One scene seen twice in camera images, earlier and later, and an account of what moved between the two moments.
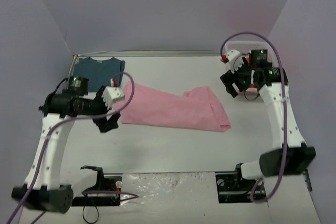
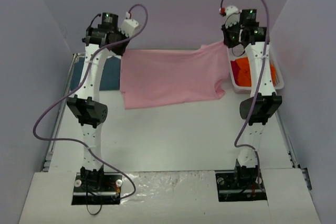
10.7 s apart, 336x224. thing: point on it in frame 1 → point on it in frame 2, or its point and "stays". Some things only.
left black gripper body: [99, 108] → [119, 44]
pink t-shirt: [197, 109] → [157, 77]
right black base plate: [232, 188] stays
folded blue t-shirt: [99, 73] stays
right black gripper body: [235, 80] → [230, 38]
